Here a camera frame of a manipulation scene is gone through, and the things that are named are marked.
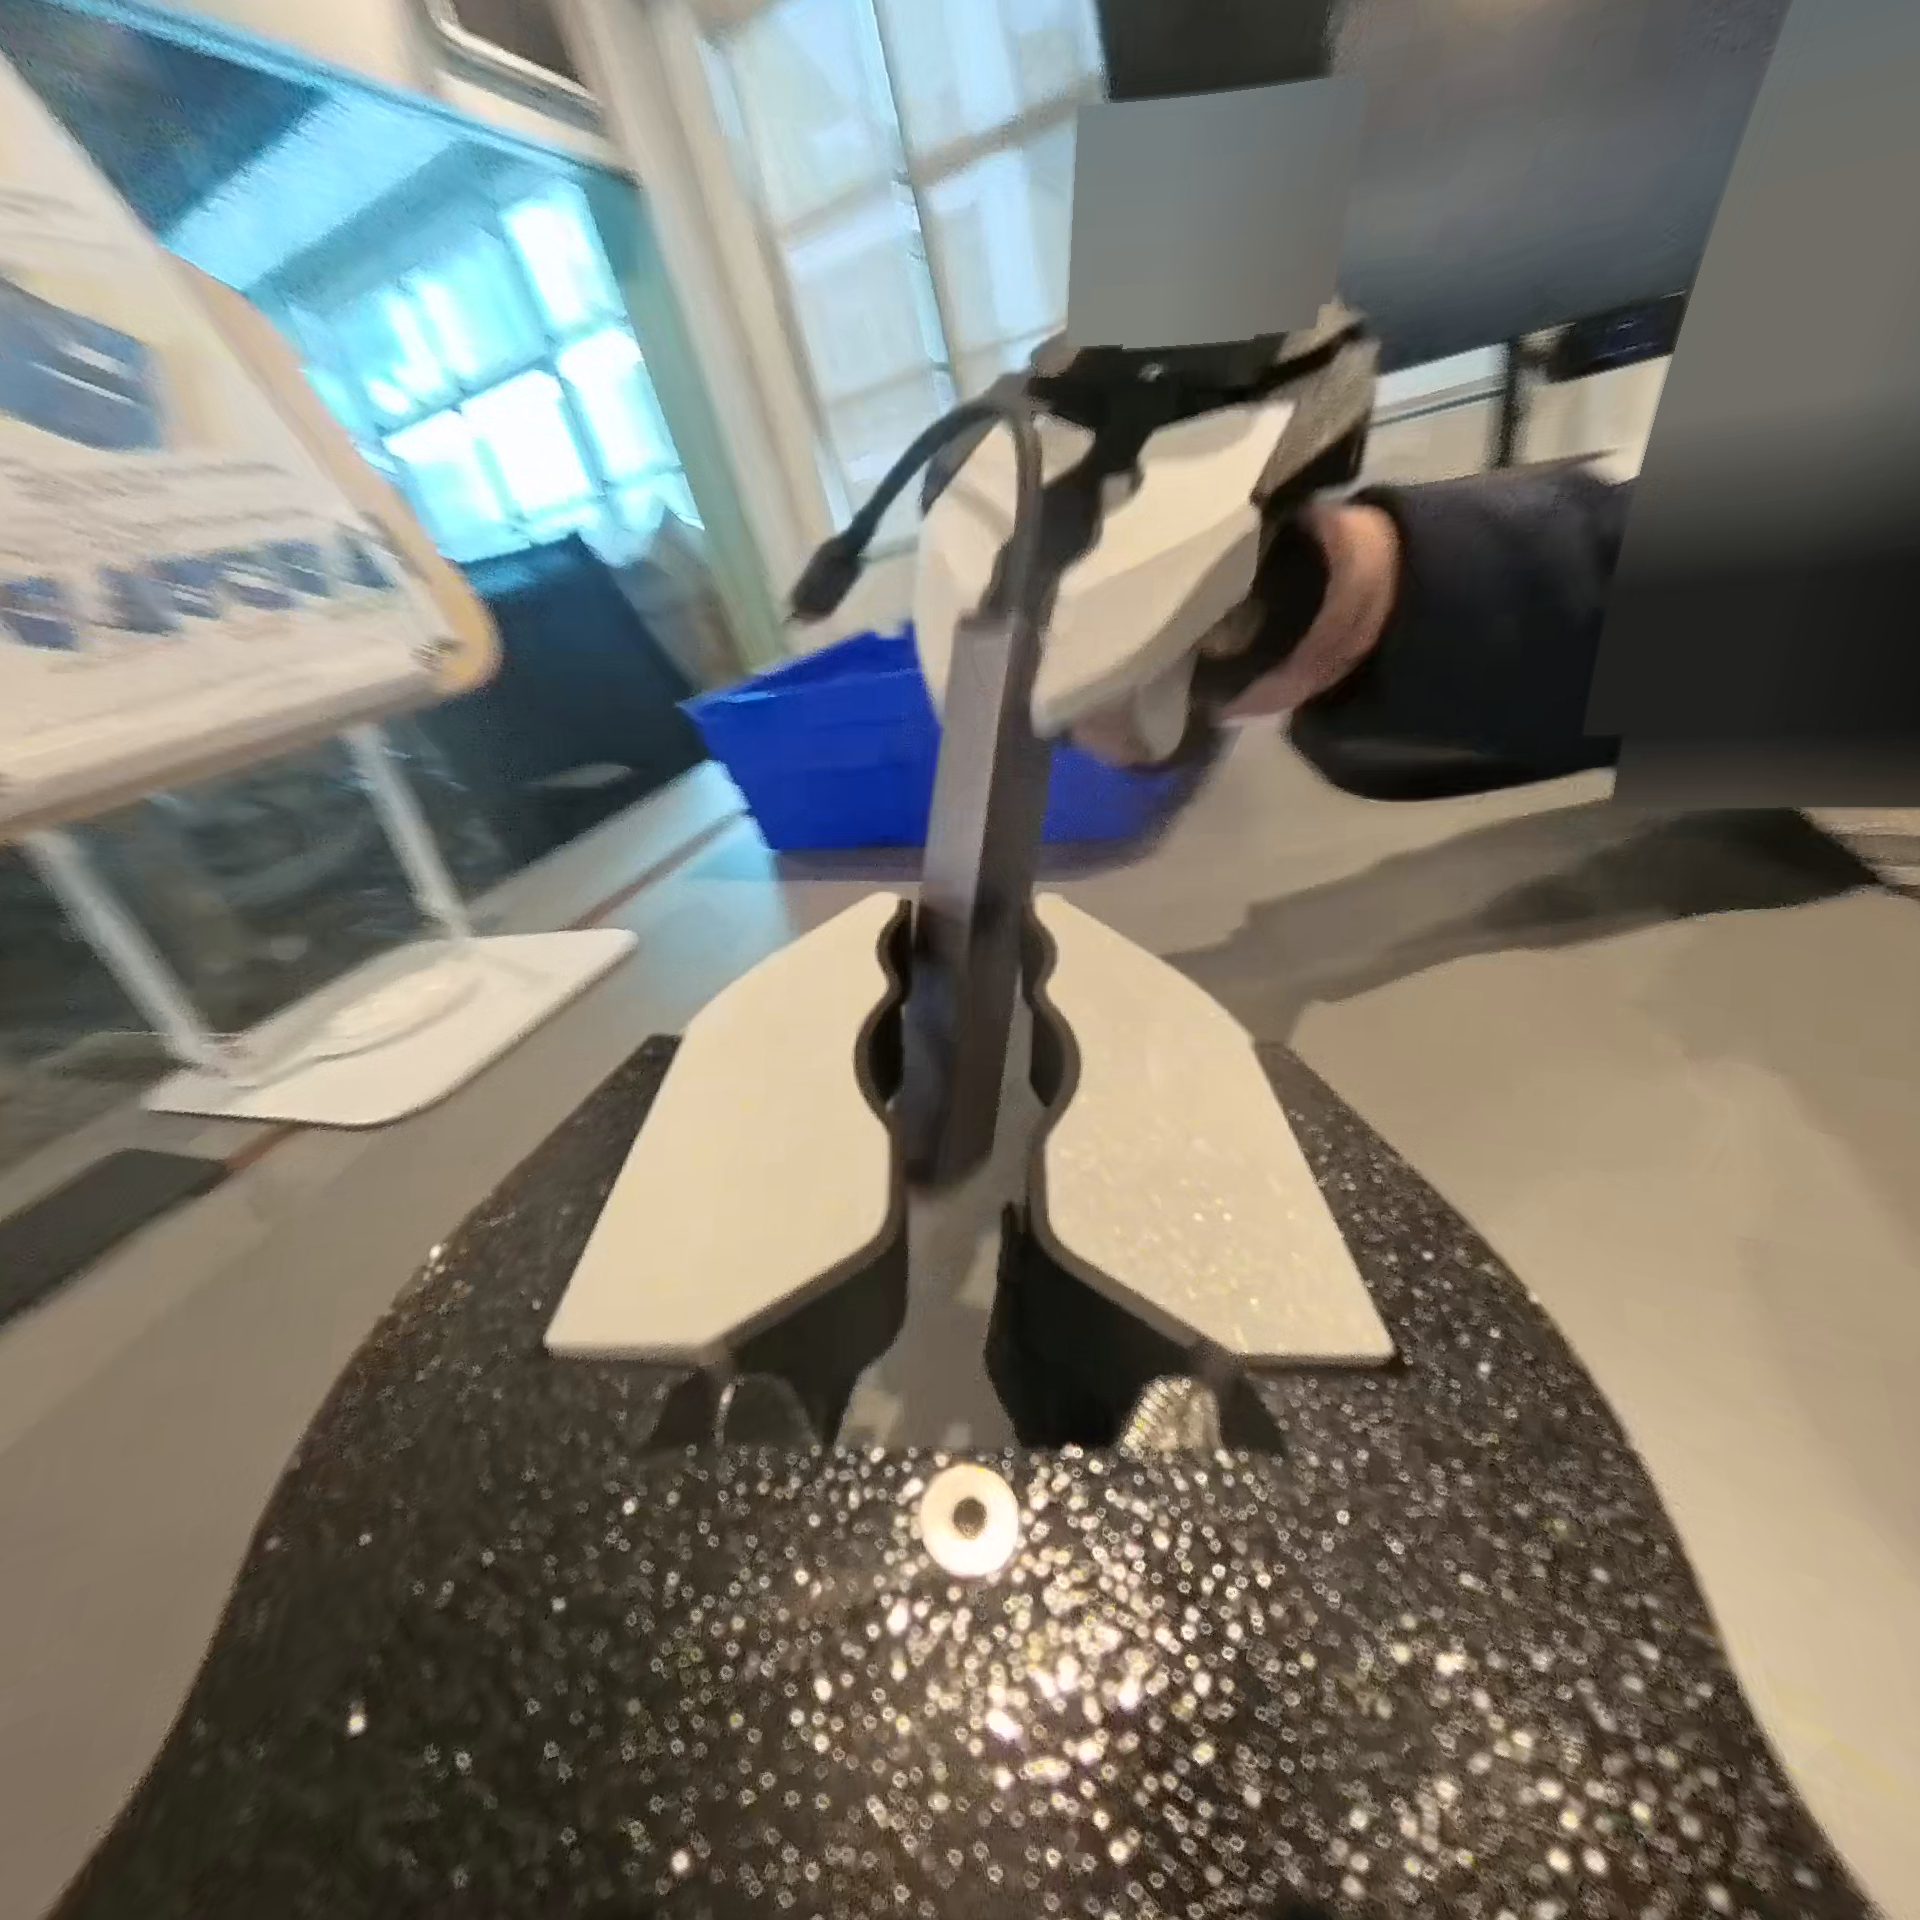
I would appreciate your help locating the black desk pad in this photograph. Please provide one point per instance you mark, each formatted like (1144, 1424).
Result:
(89, 1222)

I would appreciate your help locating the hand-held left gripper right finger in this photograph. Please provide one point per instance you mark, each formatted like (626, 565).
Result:
(1201, 1185)

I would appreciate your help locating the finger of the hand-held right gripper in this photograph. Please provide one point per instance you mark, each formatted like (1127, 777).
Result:
(958, 557)
(1170, 571)

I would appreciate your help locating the blue plastic bin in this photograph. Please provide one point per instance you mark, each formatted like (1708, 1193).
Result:
(810, 749)

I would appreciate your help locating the wooden board with instruction sheet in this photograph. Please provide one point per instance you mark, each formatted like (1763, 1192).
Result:
(149, 525)

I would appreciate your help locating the white board stand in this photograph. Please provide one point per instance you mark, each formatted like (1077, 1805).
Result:
(449, 1019)

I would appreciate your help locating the dark grey usb hub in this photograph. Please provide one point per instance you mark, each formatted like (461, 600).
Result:
(983, 900)

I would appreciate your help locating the person's right hand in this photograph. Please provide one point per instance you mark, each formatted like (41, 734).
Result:
(1351, 600)

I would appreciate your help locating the person's right forearm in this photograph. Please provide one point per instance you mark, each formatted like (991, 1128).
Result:
(1486, 632)

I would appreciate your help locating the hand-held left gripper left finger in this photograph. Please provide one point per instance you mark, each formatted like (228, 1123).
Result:
(735, 1169)

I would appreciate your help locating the black office chair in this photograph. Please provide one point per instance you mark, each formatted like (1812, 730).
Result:
(570, 674)

